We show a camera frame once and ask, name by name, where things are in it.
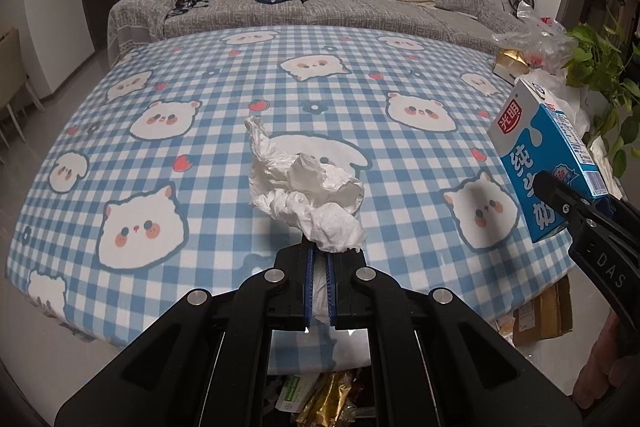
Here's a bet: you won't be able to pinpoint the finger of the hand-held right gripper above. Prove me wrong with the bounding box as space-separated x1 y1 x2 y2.
542 172 601 233
597 194 640 225

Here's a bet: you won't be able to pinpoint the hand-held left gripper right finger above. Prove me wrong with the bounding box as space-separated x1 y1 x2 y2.
325 252 583 427

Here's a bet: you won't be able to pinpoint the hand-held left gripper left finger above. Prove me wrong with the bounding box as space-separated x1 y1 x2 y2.
55 242 316 427

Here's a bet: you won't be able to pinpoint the blue milk carton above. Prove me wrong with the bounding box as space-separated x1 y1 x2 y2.
486 77 611 244

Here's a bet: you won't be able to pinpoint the white tissue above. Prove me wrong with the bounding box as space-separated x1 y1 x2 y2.
243 116 366 328

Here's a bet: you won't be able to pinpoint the white green medicine box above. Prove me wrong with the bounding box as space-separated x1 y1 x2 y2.
275 374 323 413

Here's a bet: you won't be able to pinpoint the person's right hand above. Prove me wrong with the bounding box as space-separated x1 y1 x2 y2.
574 311 623 403

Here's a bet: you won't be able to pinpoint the white paper napkins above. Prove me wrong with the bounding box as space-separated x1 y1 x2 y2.
590 147 626 200

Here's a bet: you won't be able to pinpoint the cardboard box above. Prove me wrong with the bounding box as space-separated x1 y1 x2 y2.
495 277 573 348

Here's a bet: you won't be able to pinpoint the gold foil bag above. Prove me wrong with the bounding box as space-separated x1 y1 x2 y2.
297 369 358 427

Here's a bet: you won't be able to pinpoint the green potted plant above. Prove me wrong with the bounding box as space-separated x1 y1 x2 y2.
562 4 640 180

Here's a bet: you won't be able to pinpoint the gold box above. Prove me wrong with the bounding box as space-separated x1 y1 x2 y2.
492 48 530 85

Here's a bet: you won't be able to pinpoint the blue checkered tablecloth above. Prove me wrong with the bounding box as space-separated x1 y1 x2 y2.
7 25 626 373

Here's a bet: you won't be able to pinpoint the clear plastic bag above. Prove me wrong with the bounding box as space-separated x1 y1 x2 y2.
492 0 576 75

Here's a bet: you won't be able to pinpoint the beige dining chair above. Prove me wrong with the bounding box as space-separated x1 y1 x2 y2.
0 29 43 148

